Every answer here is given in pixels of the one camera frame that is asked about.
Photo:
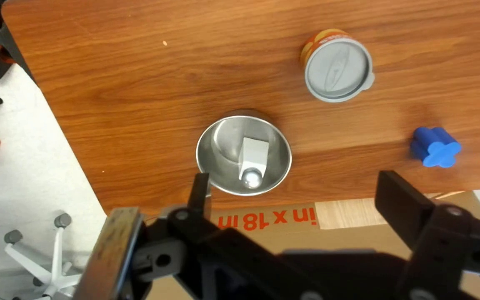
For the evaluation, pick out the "white office chair base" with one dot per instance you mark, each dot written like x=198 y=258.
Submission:
x=56 y=256

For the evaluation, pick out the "silver metal bowl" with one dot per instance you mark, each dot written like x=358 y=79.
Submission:
x=220 y=161

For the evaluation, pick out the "blue plastic block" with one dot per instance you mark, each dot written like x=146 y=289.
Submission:
x=435 y=148

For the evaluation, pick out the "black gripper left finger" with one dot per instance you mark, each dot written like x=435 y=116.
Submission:
x=198 y=194

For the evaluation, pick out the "brown cardboard box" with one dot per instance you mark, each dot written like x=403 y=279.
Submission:
x=300 y=243

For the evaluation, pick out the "yellow can with grey lid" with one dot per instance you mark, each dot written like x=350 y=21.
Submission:
x=336 y=69

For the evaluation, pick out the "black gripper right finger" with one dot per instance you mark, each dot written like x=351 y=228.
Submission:
x=416 y=223

